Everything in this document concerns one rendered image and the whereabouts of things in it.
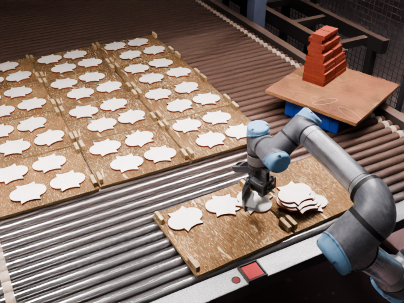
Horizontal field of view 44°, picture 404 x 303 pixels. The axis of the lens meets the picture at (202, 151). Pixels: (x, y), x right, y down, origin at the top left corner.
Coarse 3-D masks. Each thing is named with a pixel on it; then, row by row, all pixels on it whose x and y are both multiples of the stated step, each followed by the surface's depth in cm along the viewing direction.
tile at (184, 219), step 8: (184, 208) 196; (192, 208) 196; (176, 216) 192; (184, 216) 192; (192, 216) 192; (200, 216) 192; (168, 224) 189; (176, 224) 189; (184, 224) 189; (192, 224) 189; (200, 224) 190
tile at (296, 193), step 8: (288, 184) 200; (296, 184) 200; (304, 184) 200; (280, 192) 195; (288, 192) 195; (296, 192) 195; (304, 192) 195; (280, 200) 192; (288, 200) 192; (296, 200) 192; (304, 200) 192
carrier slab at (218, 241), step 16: (224, 192) 206; (176, 208) 198; (160, 224) 190; (208, 224) 190; (224, 224) 190; (240, 224) 190; (256, 224) 190; (272, 224) 191; (176, 240) 183; (192, 240) 183; (208, 240) 183; (224, 240) 184; (240, 240) 184; (256, 240) 184; (272, 240) 184; (192, 256) 177; (208, 256) 177; (224, 256) 177; (240, 256) 177; (208, 272) 172
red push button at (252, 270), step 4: (252, 264) 175; (256, 264) 175; (244, 268) 174; (248, 268) 174; (252, 268) 174; (256, 268) 174; (244, 272) 172; (248, 272) 172; (252, 272) 172; (256, 272) 172; (260, 272) 172; (248, 276) 171; (252, 276) 171; (256, 276) 171
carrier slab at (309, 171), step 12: (312, 156) 227; (288, 168) 219; (300, 168) 219; (312, 168) 219; (324, 168) 219; (276, 180) 212; (288, 180) 212; (300, 180) 212; (312, 180) 212; (324, 180) 212; (336, 180) 212; (276, 192) 206; (324, 192) 206; (336, 192) 206; (348, 192) 206; (276, 204) 200; (336, 204) 200; (348, 204) 200; (300, 216) 194; (312, 216) 194; (324, 216) 194; (336, 216) 196; (300, 228) 189
